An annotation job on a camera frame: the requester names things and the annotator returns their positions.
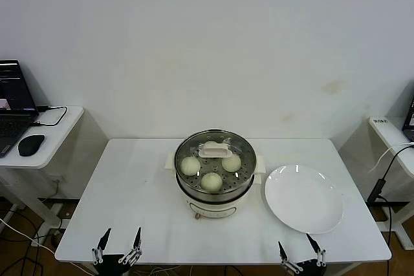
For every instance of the black computer mouse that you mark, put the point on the black computer mouse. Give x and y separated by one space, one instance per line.
30 145

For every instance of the black open laptop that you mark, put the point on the black open laptop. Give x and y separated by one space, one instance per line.
13 95

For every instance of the white desk label sticker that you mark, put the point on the white desk label sticker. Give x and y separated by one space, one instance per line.
380 120

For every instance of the white round plate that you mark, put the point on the white round plate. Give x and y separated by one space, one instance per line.
304 198

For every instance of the stainless steel steamer basket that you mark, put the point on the stainless steel steamer basket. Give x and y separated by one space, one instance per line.
226 196

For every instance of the white side desk with laptop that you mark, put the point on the white side desk with laptop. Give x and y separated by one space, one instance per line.
61 134

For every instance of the cream electric cooker base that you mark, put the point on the cream electric cooker base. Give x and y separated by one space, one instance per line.
216 209

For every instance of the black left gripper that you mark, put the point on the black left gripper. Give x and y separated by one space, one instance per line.
111 266

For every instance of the dark laptop with lit screen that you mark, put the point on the dark laptop with lit screen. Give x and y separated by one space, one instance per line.
409 117

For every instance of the white wall socket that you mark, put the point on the white wall socket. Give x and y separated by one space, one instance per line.
57 180

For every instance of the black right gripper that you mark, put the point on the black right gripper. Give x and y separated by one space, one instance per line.
309 269

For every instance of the white steamed baozi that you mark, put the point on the white steamed baozi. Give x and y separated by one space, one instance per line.
190 166
211 181
232 163
211 143

